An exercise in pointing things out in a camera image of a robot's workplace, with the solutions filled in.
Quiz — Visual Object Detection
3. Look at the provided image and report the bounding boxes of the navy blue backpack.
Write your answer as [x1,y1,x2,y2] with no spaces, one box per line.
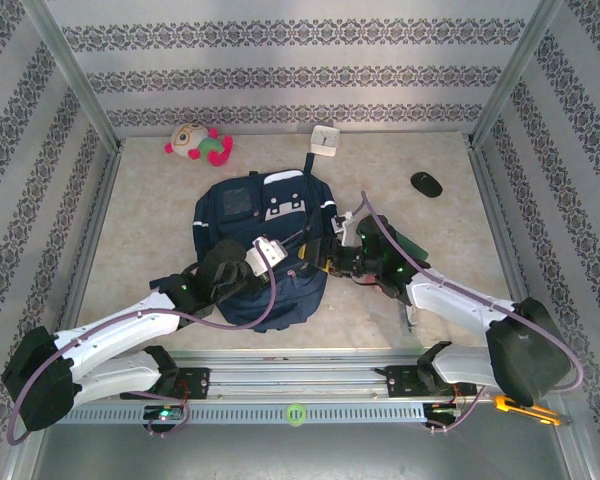
[192,152,339,334]

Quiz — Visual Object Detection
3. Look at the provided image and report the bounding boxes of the black computer mouse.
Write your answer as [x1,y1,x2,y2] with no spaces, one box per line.
[410,171,444,200]

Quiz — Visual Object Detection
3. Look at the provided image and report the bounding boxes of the white alarm clock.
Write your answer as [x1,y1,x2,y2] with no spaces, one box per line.
[309,124,342,158]

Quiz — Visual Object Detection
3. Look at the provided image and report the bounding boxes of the pink white plush toy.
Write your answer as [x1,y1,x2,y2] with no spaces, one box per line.
[163,123,235,168]

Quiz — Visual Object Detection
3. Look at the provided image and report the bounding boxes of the yellow utility knife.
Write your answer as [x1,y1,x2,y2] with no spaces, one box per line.
[494,394,564,427]

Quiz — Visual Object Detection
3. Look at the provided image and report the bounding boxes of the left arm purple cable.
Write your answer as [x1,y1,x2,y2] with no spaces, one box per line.
[7,244,280,446]

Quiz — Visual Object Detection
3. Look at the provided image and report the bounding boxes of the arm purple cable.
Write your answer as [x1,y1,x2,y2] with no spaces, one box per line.
[359,189,585,435]
[7,244,280,446]

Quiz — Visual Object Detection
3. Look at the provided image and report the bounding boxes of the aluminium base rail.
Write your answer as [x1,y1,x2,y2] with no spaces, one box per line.
[27,349,571,402]

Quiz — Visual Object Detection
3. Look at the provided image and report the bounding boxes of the aluminium table side rail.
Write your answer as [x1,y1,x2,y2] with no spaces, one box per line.
[49,149,124,366]
[467,144,549,361]

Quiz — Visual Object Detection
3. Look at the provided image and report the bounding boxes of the slotted grey cable duct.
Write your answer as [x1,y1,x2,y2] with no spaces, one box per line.
[44,402,426,426]

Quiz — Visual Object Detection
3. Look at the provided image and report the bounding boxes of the green tape ring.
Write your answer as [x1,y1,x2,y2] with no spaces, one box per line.
[285,402,309,427]

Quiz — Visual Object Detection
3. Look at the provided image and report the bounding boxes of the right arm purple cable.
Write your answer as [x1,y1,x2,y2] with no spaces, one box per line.
[359,189,585,435]

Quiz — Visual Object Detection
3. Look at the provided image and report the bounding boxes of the aluminium frame post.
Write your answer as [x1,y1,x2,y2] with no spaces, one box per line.
[22,0,126,154]
[467,0,565,151]

